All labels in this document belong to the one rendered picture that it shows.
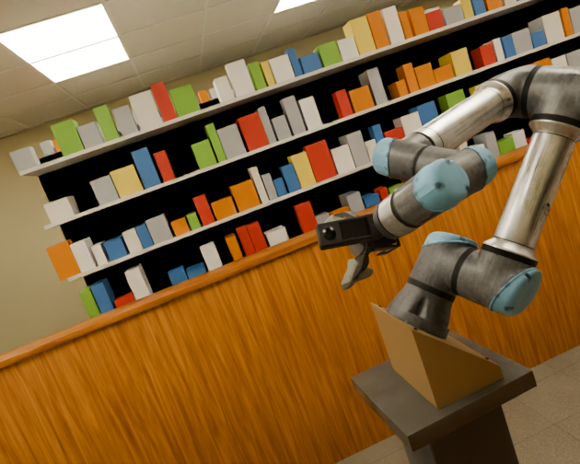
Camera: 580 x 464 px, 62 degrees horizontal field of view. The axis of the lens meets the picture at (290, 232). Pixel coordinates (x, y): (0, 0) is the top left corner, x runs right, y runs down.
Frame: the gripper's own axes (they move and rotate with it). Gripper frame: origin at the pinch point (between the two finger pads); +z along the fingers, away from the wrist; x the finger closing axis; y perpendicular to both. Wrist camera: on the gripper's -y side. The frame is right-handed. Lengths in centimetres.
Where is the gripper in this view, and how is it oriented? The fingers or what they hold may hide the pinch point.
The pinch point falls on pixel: (330, 256)
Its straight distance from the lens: 101.6
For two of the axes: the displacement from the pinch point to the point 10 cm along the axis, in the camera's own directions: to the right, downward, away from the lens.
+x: -2.3, -9.3, 3.0
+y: 8.9, -0.7, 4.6
